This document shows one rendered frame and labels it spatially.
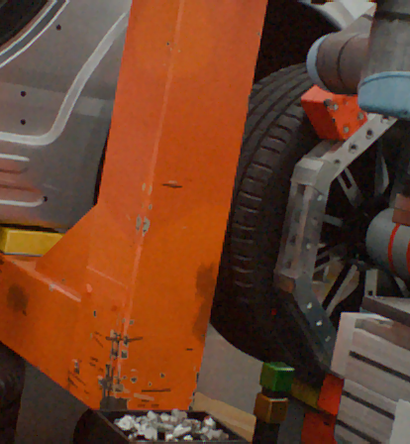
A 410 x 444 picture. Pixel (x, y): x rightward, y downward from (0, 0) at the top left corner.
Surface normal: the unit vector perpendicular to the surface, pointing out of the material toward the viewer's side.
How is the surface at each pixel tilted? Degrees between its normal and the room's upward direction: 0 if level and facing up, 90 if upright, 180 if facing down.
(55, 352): 90
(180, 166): 90
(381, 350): 90
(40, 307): 90
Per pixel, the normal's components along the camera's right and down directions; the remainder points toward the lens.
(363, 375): -0.83, -0.09
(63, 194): 0.54, 0.19
